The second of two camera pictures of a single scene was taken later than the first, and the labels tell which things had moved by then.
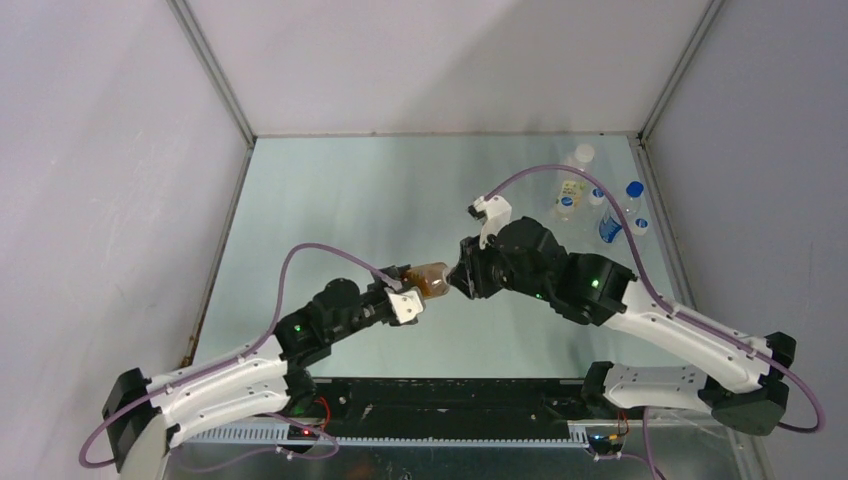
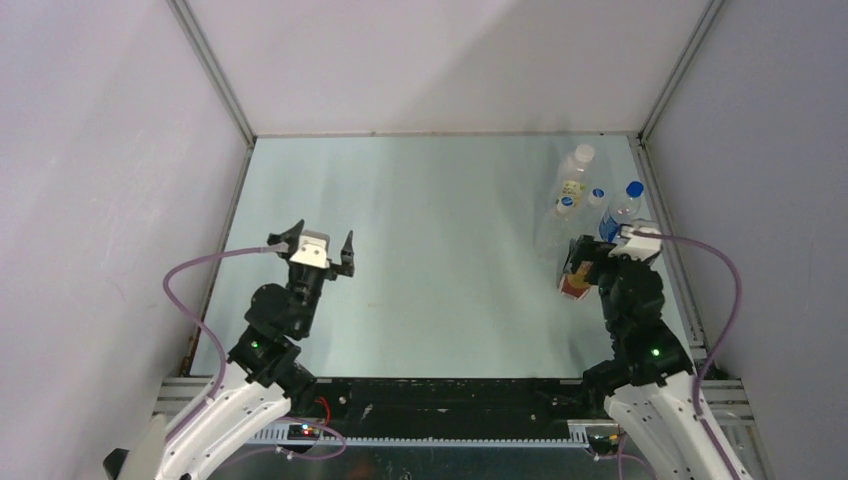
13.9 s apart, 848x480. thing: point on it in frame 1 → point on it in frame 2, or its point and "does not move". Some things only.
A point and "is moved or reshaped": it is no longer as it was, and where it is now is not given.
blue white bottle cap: [596, 196] does not move
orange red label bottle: [429, 277] is moved or reshaped
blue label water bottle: [630, 206] does not move
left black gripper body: [391, 273] → [308, 286]
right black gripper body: [492, 275] → [604, 269]
